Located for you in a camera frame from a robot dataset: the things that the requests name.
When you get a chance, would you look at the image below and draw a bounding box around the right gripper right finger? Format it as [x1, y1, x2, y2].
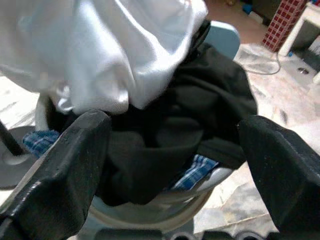
[236, 115, 320, 240]

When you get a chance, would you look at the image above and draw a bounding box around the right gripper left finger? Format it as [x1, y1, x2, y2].
[0, 109, 113, 240]

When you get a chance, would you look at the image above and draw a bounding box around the white shirt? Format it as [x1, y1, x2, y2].
[0, 0, 210, 115]

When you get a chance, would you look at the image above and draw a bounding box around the blue plaid garment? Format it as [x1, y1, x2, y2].
[22, 129, 220, 192]

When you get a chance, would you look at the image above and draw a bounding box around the grey laundry bucket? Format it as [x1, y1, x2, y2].
[34, 94, 234, 240]

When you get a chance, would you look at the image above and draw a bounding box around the black garment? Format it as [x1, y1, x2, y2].
[47, 19, 259, 207]

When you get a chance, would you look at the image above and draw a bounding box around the red tiled column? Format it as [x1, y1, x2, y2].
[262, 0, 311, 53]

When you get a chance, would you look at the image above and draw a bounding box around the pale blue plastic stool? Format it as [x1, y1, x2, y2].
[207, 21, 241, 60]

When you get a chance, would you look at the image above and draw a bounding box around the white side table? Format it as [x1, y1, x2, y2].
[278, 2, 320, 84]

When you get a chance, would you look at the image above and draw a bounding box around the thin floor cable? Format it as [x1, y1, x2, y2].
[239, 48, 281, 76]

